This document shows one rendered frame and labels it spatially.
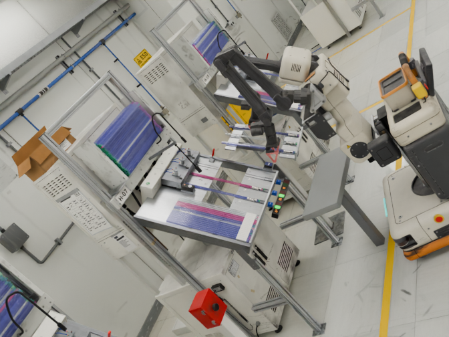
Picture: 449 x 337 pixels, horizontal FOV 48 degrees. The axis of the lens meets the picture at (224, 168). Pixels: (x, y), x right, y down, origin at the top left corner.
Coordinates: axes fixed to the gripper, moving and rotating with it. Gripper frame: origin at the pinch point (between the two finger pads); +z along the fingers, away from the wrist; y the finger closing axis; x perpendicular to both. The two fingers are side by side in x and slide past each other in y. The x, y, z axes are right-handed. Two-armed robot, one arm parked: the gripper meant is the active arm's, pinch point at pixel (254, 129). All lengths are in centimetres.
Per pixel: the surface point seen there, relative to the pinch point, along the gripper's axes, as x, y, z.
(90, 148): -81, 77, -18
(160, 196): -45, 65, 19
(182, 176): -35, 50, 12
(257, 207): 15, 58, 20
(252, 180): 7.1, 34.3, 17.9
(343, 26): 46, -409, 61
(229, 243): 5, 90, 22
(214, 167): -20.0, 28.1, 16.9
